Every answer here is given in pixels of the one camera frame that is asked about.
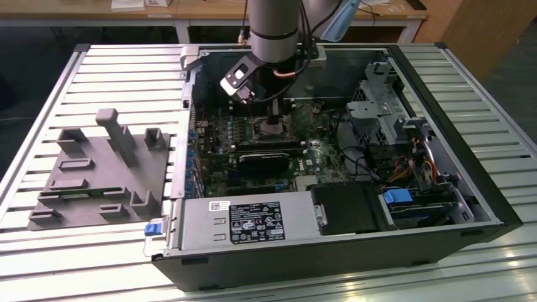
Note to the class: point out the silver chipset heatsink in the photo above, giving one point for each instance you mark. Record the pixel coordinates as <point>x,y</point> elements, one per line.
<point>306,182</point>

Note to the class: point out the hard disk in blue carrier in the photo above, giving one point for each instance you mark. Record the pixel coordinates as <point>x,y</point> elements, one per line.
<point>396,195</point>

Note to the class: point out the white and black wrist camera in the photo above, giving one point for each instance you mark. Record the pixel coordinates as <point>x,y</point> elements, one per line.
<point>237,75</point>

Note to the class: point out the grey plastic parts rack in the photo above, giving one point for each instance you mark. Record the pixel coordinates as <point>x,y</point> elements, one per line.
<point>104,176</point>

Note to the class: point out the black drive bay cover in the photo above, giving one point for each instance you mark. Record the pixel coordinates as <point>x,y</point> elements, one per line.
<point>348,207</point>

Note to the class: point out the black graphics card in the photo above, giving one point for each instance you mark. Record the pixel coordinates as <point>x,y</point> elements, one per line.
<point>261,165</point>

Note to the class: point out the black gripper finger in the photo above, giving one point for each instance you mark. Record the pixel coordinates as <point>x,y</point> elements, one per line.
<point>274,110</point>

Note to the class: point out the green motherboard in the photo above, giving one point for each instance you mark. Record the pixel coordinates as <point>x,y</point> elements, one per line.
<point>322,163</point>

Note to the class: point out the blue case latch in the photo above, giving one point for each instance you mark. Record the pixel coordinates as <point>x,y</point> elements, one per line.
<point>152,229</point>

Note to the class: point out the wooden cabinet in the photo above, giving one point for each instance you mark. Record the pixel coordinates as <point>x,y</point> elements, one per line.
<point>482,31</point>

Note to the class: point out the black expansion slot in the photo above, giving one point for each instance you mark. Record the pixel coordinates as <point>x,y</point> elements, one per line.
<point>268,147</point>

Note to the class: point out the long wooden desk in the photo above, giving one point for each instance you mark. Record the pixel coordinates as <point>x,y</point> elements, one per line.
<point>84,15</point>

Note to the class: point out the CPU socket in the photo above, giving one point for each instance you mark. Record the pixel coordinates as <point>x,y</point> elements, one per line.
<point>286,136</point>

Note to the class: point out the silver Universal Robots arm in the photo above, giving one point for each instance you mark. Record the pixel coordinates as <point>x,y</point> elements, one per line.
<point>272,28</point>

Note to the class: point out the grey metal drive cage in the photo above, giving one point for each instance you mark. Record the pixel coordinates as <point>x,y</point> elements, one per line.
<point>369,110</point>

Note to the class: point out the black open PC case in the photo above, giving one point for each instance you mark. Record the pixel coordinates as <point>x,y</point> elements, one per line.
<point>293,270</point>

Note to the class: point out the silver power supply unit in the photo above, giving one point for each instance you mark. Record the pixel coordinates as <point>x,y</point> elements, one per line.
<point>201,226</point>

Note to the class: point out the small white box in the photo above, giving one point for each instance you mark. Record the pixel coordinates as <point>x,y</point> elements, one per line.
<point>157,2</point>

